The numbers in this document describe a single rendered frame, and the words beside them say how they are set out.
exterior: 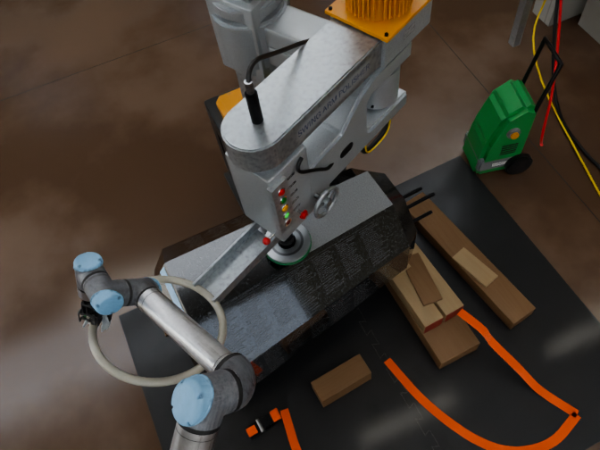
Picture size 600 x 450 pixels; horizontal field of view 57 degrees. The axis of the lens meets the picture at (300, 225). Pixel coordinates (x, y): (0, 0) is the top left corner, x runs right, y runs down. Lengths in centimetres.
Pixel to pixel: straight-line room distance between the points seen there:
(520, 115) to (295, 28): 152
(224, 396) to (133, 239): 241
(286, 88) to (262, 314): 108
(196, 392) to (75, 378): 214
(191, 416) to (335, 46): 130
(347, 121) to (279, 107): 38
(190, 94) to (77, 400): 231
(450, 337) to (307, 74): 173
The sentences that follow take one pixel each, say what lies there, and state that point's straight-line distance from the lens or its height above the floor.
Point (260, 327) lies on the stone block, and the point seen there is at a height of 67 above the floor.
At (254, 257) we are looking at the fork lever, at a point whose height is 110.
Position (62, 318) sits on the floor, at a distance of 372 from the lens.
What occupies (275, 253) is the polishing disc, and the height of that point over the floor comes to 86.
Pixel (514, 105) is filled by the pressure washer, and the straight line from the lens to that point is 345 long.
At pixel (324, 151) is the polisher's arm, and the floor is 136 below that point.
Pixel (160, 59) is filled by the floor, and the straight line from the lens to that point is 480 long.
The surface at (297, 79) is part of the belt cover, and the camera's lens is 195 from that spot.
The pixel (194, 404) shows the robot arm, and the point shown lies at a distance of 145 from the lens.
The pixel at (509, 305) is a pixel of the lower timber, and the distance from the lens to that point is 328.
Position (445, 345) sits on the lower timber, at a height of 12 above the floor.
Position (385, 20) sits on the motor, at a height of 170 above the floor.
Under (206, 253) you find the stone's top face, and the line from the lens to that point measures 263.
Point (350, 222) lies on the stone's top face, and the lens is 260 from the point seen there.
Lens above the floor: 304
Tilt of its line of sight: 59 degrees down
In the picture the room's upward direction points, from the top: 11 degrees counter-clockwise
